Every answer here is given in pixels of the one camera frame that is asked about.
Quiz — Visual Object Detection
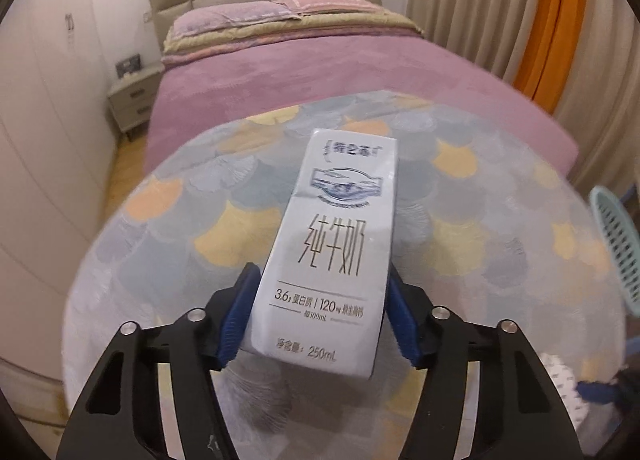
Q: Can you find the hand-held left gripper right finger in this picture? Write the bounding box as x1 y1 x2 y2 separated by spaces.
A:
385 265 588 460

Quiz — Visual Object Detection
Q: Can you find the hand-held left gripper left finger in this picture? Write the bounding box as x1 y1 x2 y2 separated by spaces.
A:
55 263 263 460

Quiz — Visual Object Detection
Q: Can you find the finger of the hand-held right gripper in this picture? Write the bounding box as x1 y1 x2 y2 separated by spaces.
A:
579 379 623 407

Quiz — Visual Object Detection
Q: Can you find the white and blue milk carton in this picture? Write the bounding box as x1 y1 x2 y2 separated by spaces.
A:
248 127 399 381

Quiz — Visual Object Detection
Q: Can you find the light teal plastic basket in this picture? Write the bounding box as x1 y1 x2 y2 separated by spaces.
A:
587 185 640 318

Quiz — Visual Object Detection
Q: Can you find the white black-dotted cloth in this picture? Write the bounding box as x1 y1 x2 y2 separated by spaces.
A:
542 352 586 421

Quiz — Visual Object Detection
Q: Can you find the round table with patterned cloth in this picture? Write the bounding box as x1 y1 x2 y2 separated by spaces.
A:
60 90 631 460

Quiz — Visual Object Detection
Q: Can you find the grey nightstand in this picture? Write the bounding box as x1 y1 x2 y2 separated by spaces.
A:
107 64 163 141

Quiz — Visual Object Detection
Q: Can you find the purple bed blanket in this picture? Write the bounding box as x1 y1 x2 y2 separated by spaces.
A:
144 35 578 178

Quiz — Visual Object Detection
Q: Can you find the white wardrobe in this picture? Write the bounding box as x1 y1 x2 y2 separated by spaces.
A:
0 0 126 391

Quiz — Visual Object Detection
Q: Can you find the folded beige quilt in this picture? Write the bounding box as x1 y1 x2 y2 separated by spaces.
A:
162 10 426 68

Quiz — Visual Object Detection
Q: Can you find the purple pillow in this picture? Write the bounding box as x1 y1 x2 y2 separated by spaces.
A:
167 3 301 38

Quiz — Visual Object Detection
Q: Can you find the beige curtain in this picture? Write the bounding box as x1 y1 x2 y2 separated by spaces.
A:
407 0 640 211

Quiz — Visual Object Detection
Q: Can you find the pink pillow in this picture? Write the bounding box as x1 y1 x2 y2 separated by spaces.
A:
272 0 386 16

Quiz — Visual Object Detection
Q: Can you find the orange curtain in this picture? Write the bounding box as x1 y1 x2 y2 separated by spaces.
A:
515 0 591 101

